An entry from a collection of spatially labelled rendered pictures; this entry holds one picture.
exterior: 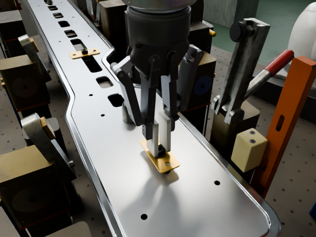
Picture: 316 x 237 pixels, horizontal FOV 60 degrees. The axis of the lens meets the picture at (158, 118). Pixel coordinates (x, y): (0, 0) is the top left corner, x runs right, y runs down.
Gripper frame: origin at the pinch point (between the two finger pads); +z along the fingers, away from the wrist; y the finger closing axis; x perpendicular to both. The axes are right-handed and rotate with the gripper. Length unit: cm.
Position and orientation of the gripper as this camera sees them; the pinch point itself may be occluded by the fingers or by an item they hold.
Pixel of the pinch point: (158, 133)
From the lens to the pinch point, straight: 44.5
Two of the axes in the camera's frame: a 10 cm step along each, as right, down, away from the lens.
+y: -8.9, 2.9, -3.6
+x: 4.6, 5.6, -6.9
